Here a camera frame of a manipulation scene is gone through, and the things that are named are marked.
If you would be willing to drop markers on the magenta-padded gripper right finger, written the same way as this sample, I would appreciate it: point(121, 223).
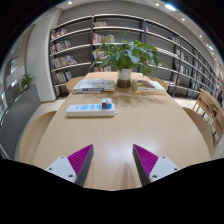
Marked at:
point(160, 166)

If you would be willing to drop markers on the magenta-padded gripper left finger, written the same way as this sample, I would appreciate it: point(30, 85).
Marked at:
point(63, 166)

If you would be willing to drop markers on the small white charger block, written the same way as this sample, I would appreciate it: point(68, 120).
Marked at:
point(106, 103)

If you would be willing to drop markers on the round-backed wooden chair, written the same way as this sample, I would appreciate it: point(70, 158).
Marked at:
point(72, 83)
point(33, 136)
point(162, 82)
point(200, 128)

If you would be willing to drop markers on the white power strip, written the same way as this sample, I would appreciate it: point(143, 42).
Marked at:
point(83, 110)

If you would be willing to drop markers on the yellow-edged picture book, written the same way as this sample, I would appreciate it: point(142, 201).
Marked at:
point(147, 86)

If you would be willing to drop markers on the white and blue book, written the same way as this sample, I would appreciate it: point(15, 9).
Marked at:
point(94, 85)

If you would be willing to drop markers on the small background green plant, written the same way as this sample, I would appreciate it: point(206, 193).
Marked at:
point(26, 81)

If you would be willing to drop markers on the green potted plant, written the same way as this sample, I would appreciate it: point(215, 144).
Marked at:
point(125, 56)

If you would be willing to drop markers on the grey bookshelf unit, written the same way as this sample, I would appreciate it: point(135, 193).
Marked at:
point(80, 40)

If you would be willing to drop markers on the ceiling spot lights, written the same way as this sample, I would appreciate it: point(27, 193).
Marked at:
point(170, 7)

